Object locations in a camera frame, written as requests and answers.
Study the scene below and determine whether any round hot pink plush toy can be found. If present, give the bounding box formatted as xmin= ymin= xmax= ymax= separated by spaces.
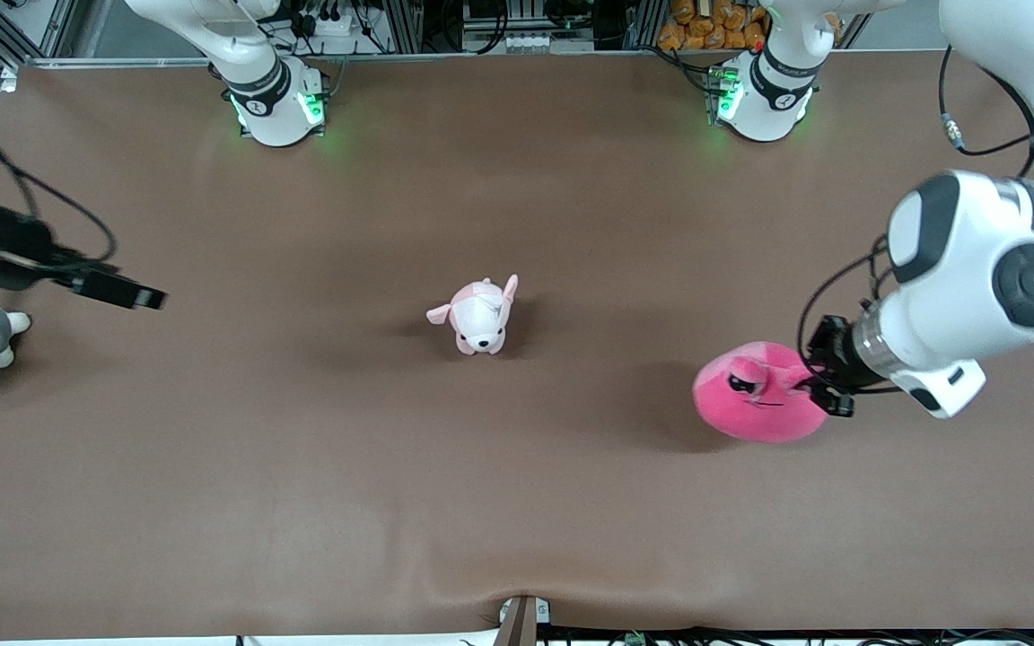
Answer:
xmin=692 ymin=342 xmax=829 ymax=444

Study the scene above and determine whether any brown table mat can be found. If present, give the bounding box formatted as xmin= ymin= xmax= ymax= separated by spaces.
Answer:
xmin=0 ymin=49 xmax=1034 ymax=642

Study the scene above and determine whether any white power strip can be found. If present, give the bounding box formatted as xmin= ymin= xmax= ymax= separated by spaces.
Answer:
xmin=295 ymin=9 xmax=358 ymax=39

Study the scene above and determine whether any bag of orange items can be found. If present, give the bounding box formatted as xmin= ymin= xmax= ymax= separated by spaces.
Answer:
xmin=657 ymin=0 xmax=770 ymax=51

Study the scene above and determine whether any small pale pink plush dog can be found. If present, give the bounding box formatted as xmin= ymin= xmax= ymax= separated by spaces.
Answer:
xmin=426 ymin=275 xmax=520 ymax=357

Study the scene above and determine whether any metal table edge clamp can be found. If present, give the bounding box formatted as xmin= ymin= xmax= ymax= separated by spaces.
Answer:
xmin=498 ymin=595 xmax=552 ymax=646

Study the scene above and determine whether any aluminium frame profile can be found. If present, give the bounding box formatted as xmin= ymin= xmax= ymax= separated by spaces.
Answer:
xmin=0 ymin=0 xmax=80 ymax=74

